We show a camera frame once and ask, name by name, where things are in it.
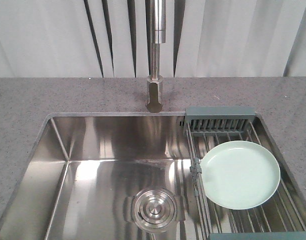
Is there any stainless steel faucet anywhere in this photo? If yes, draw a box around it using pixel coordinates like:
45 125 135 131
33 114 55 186
146 0 166 113

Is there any light green round plate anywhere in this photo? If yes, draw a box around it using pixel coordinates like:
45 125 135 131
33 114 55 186
200 140 281 210

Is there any steel and teal dish rack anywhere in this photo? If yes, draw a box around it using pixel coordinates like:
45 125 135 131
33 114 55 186
182 106 306 240

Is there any stainless steel sink basin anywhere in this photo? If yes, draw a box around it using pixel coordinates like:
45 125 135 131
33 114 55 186
0 112 306 240

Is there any white pleated curtain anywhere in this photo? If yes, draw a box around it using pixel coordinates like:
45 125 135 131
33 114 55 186
0 0 306 78

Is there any round steel sink drain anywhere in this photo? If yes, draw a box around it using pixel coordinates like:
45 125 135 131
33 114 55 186
123 187 186 233

